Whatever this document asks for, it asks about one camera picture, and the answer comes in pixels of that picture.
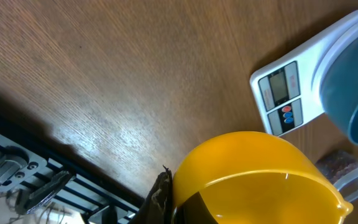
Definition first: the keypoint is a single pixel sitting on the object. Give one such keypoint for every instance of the aluminium frame rail base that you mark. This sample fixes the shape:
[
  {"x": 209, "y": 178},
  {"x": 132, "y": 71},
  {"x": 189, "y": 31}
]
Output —
[{"x": 36, "y": 180}]

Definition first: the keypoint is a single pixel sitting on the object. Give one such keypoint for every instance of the white digital kitchen scale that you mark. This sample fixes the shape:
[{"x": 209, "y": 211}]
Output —
[{"x": 287, "y": 90}]

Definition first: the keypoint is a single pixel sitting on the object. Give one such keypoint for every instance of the red beans in container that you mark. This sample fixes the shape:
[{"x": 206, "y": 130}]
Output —
[{"x": 336, "y": 164}]

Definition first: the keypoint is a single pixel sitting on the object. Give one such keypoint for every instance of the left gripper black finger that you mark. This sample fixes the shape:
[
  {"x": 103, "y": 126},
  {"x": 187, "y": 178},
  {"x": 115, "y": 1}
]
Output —
[{"x": 158, "y": 205}]

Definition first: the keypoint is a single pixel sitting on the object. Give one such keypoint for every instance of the clear plastic container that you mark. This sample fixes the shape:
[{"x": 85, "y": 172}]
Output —
[{"x": 348, "y": 186}]

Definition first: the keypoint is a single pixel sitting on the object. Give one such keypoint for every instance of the yellow measuring scoop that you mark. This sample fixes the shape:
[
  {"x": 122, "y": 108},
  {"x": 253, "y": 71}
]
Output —
[{"x": 253, "y": 177}]

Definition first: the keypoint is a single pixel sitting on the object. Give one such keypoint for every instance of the teal plastic bowl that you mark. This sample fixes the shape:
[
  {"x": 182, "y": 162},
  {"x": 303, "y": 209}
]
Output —
[{"x": 339, "y": 92}]

